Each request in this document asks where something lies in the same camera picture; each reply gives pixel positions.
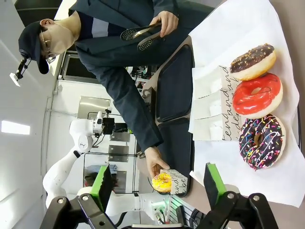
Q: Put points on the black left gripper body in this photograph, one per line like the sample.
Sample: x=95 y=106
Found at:
x=108 y=125

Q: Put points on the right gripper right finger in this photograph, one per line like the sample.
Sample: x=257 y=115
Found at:
x=212 y=186

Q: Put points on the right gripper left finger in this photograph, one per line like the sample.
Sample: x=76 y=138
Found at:
x=104 y=190

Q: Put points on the doughnut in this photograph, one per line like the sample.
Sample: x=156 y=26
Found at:
x=178 y=183
x=202 y=130
x=205 y=81
x=202 y=108

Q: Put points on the yellow glazed donut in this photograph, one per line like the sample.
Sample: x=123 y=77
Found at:
x=158 y=183

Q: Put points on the chocolate donut with colourful sprinkles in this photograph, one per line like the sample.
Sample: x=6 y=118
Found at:
x=269 y=148

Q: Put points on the red glazed donut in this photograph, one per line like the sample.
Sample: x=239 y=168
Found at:
x=250 y=107

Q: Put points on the perforated metal serving tongs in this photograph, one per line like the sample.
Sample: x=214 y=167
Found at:
x=128 y=34

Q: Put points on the chocolate donut with nut crumbs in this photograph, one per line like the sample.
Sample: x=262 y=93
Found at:
x=262 y=66

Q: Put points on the person's right forearm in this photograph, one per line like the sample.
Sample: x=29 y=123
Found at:
x=135 y=119

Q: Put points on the person's left forearm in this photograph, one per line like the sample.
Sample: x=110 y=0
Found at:
x=193 y=14

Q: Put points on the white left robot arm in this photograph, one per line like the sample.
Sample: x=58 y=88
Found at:
x=81 y=140

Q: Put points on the person's right hand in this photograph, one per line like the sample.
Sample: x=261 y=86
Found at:
x=155 y=161

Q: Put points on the person's left hand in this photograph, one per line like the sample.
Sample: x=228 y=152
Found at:
x=168 y=22

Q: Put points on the metal cabinet panel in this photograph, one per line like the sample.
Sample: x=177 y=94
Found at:
x=94 y=107

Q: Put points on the dark window pane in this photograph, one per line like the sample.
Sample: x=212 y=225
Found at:
x=74 y=69

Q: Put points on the person in dark jacket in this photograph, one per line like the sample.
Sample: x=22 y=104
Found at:
x=114 y=35

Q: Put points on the ceiling light panel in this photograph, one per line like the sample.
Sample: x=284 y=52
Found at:
x=14 y=127

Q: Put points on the beige face mask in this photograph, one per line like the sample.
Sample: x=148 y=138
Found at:
x=63 y=39

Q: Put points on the dark navy cap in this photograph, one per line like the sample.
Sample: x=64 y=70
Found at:
x=31 y=45

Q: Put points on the large white paper sheet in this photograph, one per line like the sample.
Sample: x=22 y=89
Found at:
x=238 y=23

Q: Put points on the head-mounted camera gadget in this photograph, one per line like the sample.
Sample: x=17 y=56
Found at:
x=14 y=78

